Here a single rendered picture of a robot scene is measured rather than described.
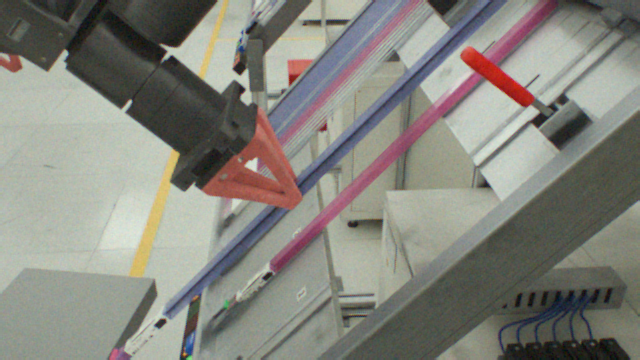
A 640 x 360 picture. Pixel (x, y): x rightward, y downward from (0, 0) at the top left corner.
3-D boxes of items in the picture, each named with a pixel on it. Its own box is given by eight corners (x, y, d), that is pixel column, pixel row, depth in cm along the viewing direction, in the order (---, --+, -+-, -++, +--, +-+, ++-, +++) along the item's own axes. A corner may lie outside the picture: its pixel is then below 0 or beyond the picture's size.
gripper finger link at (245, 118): (322, 156, 50) (239, 88, 46) (328, 197, 43) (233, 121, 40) (271, 206, 52) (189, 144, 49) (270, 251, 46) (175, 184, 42)
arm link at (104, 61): (70, 45, 44) (41, 69, 39) (120, -22, 42) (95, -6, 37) (144, 101, 46) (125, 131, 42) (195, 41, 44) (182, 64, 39)
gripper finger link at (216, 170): (322, 151, 51) (241, 84, 47) (327, 190, 44) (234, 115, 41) (272, 200, 53) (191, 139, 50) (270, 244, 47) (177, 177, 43)
